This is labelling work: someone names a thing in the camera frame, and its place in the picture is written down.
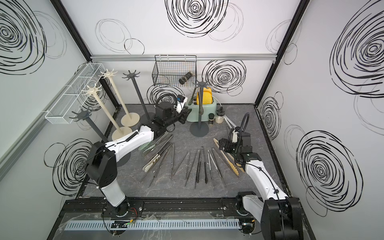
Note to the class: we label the grey utensil rack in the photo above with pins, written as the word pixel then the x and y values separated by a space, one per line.
pixel 84 115
pixel 200 129
pixel 147 117

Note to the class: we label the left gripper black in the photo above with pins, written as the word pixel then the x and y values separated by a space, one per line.
pixel 184 114

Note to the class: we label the beige plastic tongs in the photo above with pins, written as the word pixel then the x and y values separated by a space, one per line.
pixel 230 164

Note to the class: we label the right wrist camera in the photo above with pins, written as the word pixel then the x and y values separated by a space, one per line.
pixel 234 134

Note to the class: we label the white wire wall basket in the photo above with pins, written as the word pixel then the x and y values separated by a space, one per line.
pixel 75 97

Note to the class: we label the large steel tongs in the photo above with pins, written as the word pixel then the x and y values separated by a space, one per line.
pixel 157 167

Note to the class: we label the white handled slim tongs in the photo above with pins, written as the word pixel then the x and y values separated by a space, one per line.
pixel 216 166

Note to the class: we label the grey slotted cable duct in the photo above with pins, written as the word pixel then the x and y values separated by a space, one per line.
pixel 194 224

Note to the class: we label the mint green toaster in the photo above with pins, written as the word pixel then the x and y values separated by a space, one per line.
pixel 194 115

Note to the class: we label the steel v-shaped tongs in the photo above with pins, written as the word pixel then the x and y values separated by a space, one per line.
pixel 177 160

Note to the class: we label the dark bottle in basket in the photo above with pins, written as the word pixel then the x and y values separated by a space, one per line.
pixel 183 79

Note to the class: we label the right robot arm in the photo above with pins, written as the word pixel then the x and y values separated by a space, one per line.
pixel 279 216

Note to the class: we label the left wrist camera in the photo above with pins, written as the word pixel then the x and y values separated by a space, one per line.
pixel 180 103

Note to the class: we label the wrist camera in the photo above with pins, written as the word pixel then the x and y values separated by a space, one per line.
pixel 180 103
pixel 234 134

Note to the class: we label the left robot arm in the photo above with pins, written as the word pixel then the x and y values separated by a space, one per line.
pixel 101 166

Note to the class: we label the back cream utensil rack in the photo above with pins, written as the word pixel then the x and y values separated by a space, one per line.
pixel 120 96

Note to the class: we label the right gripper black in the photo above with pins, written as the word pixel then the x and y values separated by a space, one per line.
pixel 222 144

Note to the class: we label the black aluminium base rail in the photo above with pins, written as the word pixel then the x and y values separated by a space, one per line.
pixel 141 207

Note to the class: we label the black tweezer tongs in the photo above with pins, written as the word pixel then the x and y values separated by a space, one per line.
pixel 201 166

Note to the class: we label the small brown spice jar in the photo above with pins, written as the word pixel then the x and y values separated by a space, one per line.
pixel 211 119

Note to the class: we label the glass sugar jar black lid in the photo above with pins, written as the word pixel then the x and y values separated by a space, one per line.
pixel 220 114

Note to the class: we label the black wire wall basket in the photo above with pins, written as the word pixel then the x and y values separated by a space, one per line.
pixel 169 68

